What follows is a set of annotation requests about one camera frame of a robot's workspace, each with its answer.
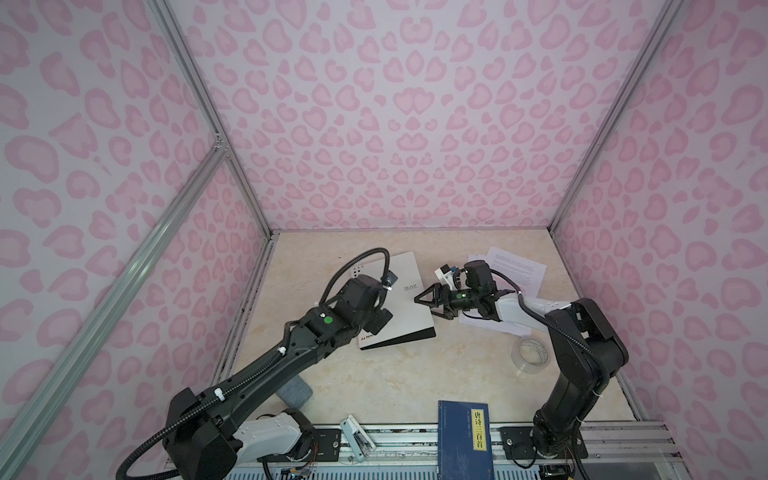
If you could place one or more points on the blue book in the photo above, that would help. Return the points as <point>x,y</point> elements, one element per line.
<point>464,447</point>

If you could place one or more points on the aluminium corner post right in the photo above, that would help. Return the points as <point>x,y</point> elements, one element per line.
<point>663,27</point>

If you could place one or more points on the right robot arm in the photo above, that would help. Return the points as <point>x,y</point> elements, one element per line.
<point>587,349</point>

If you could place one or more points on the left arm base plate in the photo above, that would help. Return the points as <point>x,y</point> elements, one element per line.
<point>323,445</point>

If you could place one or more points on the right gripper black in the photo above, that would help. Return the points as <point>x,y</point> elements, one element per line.
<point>443,296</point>

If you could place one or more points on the grey black file folder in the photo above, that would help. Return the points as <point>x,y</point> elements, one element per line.
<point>410,321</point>

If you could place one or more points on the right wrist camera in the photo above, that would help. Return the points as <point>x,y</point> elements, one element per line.
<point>450,276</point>

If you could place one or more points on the white bracket on rail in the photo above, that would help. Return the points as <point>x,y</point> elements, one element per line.
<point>358,440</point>

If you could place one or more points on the aluminium corner post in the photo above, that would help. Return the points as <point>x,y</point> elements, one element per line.
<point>663,27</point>
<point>167,21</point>

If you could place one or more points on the middle white paper sheet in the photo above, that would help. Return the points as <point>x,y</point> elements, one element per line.
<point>505,327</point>

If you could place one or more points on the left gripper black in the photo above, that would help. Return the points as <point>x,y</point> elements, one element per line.
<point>379,321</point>

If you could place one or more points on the aluminium corner post left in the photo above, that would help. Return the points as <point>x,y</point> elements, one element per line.
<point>167,21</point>

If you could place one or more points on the top printed paper sheet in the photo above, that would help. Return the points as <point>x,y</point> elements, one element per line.
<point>527,274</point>

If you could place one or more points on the grey sponge block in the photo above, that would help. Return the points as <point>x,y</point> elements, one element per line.
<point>295,393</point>

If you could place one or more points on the aluminium rail frame front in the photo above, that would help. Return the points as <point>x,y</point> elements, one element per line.
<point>617,450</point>

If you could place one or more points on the clear tape roll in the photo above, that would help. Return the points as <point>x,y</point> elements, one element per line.
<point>530,355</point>

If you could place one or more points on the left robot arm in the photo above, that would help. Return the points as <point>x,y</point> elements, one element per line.
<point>208,438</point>

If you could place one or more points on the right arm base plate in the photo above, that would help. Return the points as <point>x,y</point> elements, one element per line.
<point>518,445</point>

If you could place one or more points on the aluminium diagonal beam left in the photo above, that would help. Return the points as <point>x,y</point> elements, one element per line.
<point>40,412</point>

